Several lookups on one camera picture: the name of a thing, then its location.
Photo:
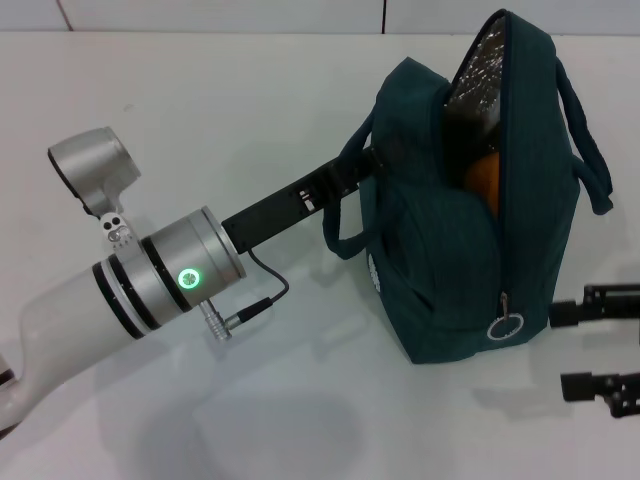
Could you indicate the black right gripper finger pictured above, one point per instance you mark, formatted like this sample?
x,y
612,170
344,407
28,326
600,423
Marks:
x,y
570,315
580,386

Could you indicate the teal insulated lunch bag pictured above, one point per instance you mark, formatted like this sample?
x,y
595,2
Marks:
x,y
440,280

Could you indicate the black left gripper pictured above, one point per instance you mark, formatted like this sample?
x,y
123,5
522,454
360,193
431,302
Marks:
x,y
280,215

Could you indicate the orange yellow pear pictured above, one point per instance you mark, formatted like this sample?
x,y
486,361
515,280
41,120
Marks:
x,y
485,180

